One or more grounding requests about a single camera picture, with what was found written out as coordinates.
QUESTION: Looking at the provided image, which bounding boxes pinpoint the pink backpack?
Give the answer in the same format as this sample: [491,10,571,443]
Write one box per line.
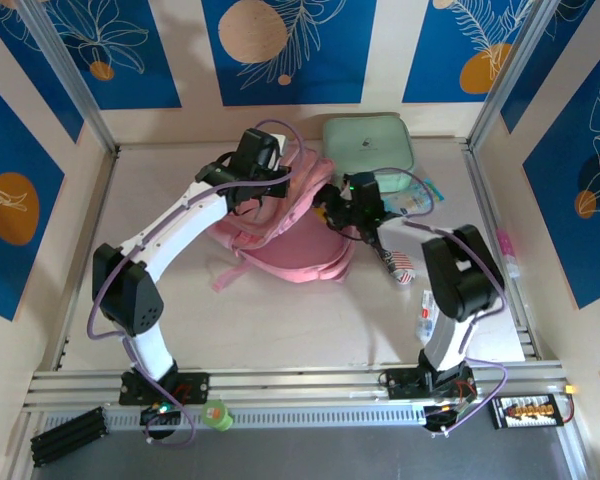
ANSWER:
[207,144,355,294]

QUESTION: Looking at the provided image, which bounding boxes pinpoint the blue wet wipes pack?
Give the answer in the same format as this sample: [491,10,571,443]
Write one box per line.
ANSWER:
[382,178,447,216]

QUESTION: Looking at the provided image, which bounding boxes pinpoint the mint green zip pouch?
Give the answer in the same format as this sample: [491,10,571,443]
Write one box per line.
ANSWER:
[322,112,415,194]

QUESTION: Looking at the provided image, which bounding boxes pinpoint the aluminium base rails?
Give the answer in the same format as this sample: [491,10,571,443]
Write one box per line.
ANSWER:
[22,360,571,414]

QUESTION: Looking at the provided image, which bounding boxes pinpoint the green cup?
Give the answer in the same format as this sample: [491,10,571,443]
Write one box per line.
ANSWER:
[200,398,235,433]

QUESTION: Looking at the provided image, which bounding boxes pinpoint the small circuit board orange LED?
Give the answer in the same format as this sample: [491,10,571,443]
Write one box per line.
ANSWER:
[423,402,476,434]

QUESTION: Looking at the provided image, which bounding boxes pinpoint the small circuit board green LED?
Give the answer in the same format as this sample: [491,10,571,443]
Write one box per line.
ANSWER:
[138,402,185,429]

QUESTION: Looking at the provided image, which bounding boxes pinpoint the black power distribution board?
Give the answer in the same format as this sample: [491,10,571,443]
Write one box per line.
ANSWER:
[488,393,565,431]

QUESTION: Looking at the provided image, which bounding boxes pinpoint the black ribbed block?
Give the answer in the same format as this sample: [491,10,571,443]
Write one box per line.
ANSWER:
[29,405,106,469]

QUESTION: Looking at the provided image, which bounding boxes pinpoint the aluminium side rail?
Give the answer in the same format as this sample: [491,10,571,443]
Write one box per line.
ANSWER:
[463,142,541,364]
[52,147,121,371]

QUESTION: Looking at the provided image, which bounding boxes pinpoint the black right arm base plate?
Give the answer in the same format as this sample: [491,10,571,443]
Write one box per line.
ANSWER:
[379,367,477,401]

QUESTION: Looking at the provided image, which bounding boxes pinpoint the aluminium corner post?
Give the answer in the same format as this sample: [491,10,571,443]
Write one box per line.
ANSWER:
[467,0,564,151]
[17,0,120,155]

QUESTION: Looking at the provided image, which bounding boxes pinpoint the grey slotted cable duct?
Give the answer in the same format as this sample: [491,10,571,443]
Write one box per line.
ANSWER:
[42,403,427,432]

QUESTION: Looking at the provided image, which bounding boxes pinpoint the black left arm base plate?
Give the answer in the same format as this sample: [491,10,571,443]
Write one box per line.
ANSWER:
[118,370,212,406]

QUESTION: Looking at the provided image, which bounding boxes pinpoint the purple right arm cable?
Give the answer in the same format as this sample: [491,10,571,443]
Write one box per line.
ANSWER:
[369,167,511,439]

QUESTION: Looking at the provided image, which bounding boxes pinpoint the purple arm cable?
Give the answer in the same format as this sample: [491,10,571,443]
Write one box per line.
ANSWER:
[87,118,309,449]
[369,167,511,439]

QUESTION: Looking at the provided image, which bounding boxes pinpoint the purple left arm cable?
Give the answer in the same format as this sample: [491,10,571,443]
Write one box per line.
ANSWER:
[87,118,309,449]

